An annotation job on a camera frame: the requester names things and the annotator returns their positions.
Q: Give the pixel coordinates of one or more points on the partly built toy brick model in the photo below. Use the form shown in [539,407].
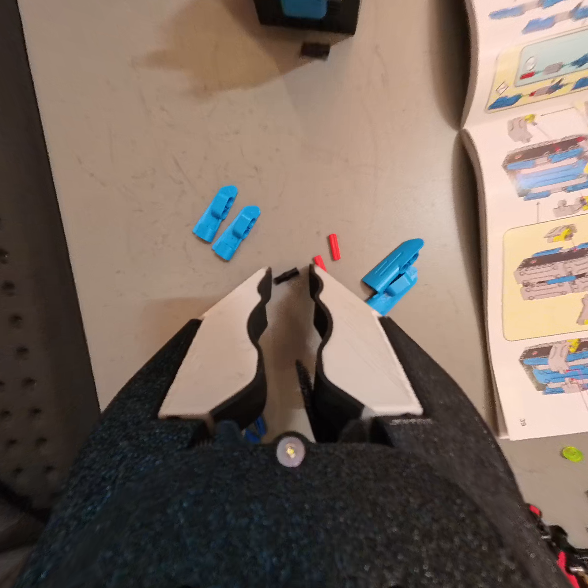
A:
[303,11]

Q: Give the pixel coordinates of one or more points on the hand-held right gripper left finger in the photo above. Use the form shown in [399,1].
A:
[216,363]

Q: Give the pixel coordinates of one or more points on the black dotted rubber mat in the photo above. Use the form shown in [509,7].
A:
[32,321]

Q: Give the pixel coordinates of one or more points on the green round stud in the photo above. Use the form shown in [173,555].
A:
[573,454]

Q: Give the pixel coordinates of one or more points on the small blue panel piece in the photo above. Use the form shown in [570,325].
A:
[236,232]
[216,213]
[390,268]
[395,294]

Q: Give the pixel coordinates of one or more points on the scatter of small pins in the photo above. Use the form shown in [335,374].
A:
[565,560]

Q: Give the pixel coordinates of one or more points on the open instruction booklet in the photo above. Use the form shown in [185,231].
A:
[533,229]

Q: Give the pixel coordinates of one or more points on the black pin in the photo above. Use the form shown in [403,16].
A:
[286,275]

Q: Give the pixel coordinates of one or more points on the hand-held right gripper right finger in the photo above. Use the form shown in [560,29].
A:
[363,363]

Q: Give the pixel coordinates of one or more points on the red pin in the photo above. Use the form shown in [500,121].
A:
[320,262]
[334,247]

